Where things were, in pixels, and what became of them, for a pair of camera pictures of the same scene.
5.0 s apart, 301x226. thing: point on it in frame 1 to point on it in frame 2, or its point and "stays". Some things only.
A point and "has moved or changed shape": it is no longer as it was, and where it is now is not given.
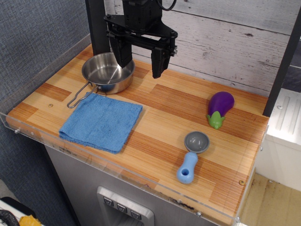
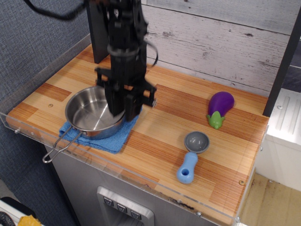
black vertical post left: x=96 y=12 stays
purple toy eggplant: x=219 y=103 stays
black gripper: x=142 y=23 to x=127 y=76
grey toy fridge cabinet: x=80 y=177 stays
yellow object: x=28 y=220 stays
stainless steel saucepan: x=103 y=72 has moved or changed shape
